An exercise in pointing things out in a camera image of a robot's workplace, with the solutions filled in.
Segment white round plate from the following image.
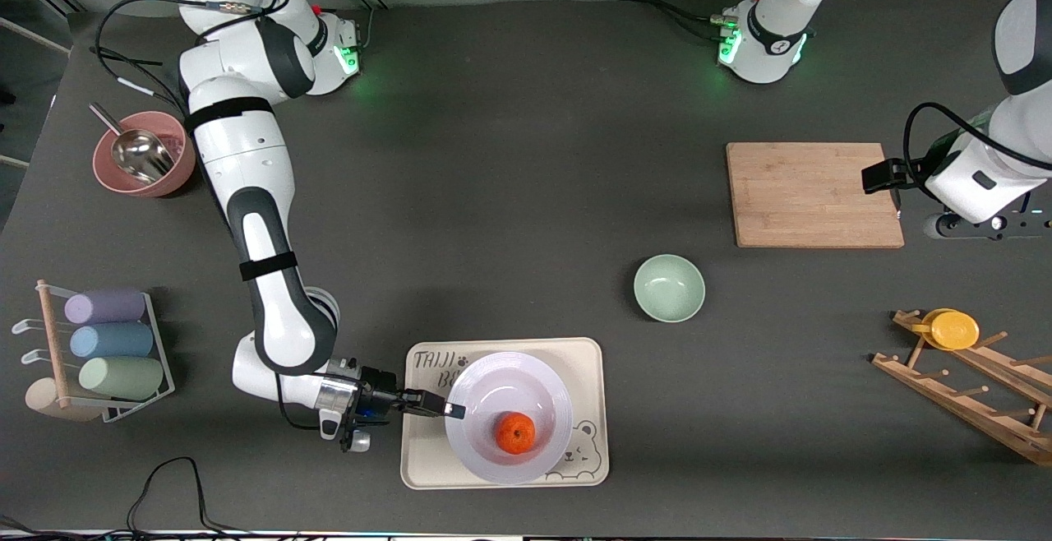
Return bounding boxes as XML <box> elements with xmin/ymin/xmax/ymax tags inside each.
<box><xmin>444</xmin><ymin>351</ymin><xmax>574</xmax><ymax>486</ymax></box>

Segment orange fruit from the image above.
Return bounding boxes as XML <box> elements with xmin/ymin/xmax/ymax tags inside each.
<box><xmin>495</xmin><ymin>411</ymin><xmax>538</xmax><ymax>455</ymax></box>

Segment cream bear print tray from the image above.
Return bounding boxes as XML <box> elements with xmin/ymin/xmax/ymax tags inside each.
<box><xmin>400</xmin><ymin>337</ymin><xmax>610</xmax><ymax>490</ymax></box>

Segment bamboo cutting board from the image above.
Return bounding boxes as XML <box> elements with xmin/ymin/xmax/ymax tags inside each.
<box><xmin>726</xmin><ymin>142</ymin><xmax>906</xmax><ymax>249</ymax></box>

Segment yellow cup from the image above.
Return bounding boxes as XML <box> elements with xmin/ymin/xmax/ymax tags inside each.
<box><xmin>912</xmin><ymin>308</ymin><xmax>980</xmax><ymax>351</ymax></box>

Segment wooden peg drying rack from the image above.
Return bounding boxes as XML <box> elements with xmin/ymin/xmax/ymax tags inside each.
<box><xmin>871</xmin><ymin>308</ymin><xmax>1052</xmax><ymax>468</ymax></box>

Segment light green bowl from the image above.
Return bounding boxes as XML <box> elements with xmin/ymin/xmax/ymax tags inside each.
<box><xmin>633</xmin><ymin>254</ymin><xmax>707</xmax><ymax>324</ymax></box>

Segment green cup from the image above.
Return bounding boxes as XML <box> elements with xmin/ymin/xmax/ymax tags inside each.
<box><xmin>78</xmin><ymin>356</ymin><xmax>165</xmax><ymax>401</ymax></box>

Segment blue cup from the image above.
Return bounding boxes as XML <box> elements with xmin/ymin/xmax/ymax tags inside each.
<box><xmin>69</xmin><ymin>323</ymin><xmax>155</xmax><ymax>359</ymax></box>

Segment purple cup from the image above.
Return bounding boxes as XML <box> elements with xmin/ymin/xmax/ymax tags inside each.
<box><xmin>64</xmin><ymin>289</ymin><xmax>147</xmax><ymax>326</ymax></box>

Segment pink bowl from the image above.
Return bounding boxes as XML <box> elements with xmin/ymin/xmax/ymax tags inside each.
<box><xmin>92</xmin><ymin>111</ymin><xmax>197</xmax><ymax>198</ymax></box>

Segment beige cup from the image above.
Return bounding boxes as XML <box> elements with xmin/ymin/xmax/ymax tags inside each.
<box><xmin>25</xmin><ymin>378</ymin><xmax>104</xmax><ymax>423</ymax></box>

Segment metal scoop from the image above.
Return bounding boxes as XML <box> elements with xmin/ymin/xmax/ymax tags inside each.
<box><xmin>89</xmin><ymin>103</ymin><xmax>175</xmax><ymax>184</ymax></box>

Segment black table edge cable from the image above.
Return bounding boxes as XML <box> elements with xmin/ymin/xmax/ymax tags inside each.
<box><xmin>0</xmin><ymin>456</ymin><xmax>330</xmax><ymax>541</ymax></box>

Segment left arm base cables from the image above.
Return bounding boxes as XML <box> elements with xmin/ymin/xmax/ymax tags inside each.
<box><xmin>621</xmin><ymin>0</ymin><xmax>769</xmax><ymax>44</ymax></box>

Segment white wire cup rack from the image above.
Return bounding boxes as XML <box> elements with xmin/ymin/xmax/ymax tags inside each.
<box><xmin>12</xmin><ymin>280</ymin><xmax>176</xmax><ymax>424</ymax></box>

